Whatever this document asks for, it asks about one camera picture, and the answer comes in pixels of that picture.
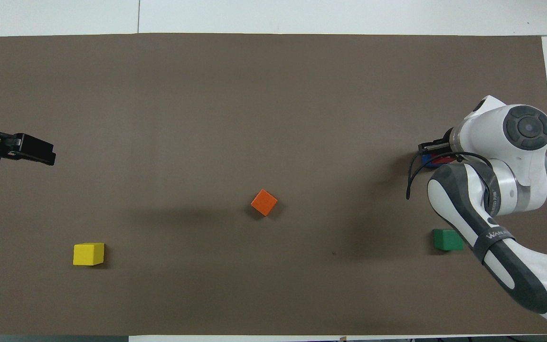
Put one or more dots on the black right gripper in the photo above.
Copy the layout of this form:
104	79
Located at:
448	145

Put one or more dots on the red wooden block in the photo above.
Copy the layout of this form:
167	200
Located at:
442	159

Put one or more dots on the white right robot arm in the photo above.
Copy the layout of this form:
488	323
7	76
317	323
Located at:
492	128

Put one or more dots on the blue wooden block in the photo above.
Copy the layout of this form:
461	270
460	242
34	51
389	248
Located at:
428	162

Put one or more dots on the green wooden block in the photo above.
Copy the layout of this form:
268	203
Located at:
444	240

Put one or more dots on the yellow wooden block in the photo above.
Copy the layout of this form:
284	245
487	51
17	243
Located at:
88	254

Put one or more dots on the orange wooden block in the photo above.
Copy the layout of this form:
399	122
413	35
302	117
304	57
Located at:
264	203

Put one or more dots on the brown table mat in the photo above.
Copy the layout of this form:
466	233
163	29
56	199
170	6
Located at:
207	118

